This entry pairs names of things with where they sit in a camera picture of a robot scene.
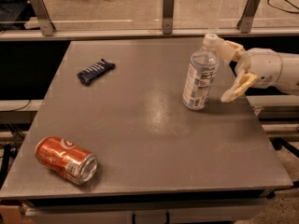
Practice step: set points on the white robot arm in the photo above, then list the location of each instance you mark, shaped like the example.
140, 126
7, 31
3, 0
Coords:
288, 81

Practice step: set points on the metal rail behind table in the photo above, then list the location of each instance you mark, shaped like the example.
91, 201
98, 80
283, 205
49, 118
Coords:
72, 35

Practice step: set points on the right metal bracket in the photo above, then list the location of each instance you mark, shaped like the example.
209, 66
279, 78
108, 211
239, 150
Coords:
246, 21

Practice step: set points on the dark blue snack wrapper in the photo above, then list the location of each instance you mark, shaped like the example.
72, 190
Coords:
93, 72

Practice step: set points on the red soda can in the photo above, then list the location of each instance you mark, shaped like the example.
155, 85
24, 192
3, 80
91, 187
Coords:
71, 162

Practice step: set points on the left metal bracket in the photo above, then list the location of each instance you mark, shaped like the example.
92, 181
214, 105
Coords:
46, 26

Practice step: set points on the middle metal bracket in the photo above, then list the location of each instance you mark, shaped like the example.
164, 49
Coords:
168, 13

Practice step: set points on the metal bracket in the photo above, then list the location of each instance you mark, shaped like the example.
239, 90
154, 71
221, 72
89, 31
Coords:
46, 26
246, 21
168, 13

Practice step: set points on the clear plastic water bottle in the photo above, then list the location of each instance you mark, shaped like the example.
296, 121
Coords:
202, 70

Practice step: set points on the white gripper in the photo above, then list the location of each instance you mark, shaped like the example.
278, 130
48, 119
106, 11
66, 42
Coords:
263, 67

